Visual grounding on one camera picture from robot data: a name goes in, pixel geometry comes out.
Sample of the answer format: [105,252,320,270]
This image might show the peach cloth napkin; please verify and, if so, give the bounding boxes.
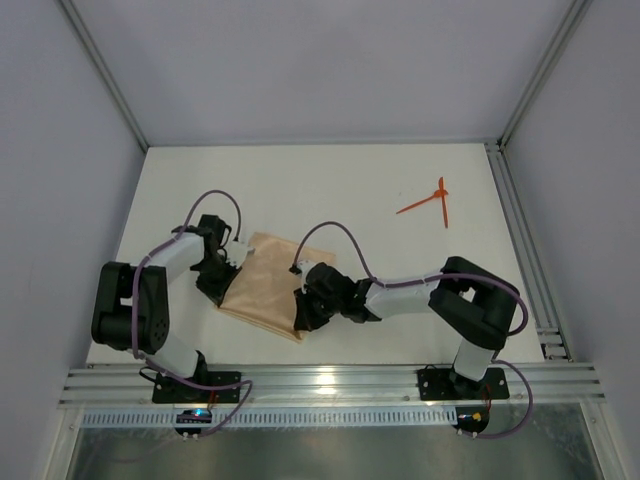
[218,232,306,343]

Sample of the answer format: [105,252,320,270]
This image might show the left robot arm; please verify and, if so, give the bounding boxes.
[91,215,252,391]

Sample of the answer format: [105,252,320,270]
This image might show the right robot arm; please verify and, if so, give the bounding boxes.
[289,256,528,398]

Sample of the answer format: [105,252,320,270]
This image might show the orange plastic fork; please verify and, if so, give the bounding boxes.
[396,190,441,214]

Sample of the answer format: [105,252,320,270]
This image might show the orange plastic knife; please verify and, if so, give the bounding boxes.
[438,177,449,229]

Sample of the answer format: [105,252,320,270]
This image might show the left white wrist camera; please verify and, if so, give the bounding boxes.
[225,240,255,268]

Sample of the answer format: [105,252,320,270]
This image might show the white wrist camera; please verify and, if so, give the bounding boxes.
[225,240,255,268]
[289,260,317,293]

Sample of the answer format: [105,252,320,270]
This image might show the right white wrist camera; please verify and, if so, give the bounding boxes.
[289,260,317,293]

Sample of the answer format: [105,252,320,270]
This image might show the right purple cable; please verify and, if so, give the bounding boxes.
[289,221,534,442]

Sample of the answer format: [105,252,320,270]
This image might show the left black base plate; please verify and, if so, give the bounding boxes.
[152,369,242,404]

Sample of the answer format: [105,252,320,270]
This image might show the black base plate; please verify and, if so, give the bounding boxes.
[152,369,242,404]
[416,365,510,401]

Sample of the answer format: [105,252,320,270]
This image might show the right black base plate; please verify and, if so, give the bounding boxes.
[416,365,510,401]

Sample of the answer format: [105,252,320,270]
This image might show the perforated cable tray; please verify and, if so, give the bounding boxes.
[80,405,457,429]

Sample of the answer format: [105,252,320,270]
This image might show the left frame post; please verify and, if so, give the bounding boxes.
[54,0,150,153]

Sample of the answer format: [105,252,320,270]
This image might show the frame post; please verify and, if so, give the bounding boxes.
[498,0,593,150]
[54,0,150,153]

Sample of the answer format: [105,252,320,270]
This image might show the aluminium front rail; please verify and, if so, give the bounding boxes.
[58,362,605,408]

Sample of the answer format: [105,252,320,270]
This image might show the aluminium rail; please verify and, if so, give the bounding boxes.
[58,362,605,408]
[485,142,574,362]

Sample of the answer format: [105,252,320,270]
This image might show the right side aluminium rail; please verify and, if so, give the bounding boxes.
[485,142,574,362]

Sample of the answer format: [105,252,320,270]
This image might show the right frame post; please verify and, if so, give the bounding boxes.
[498,0,593,150]

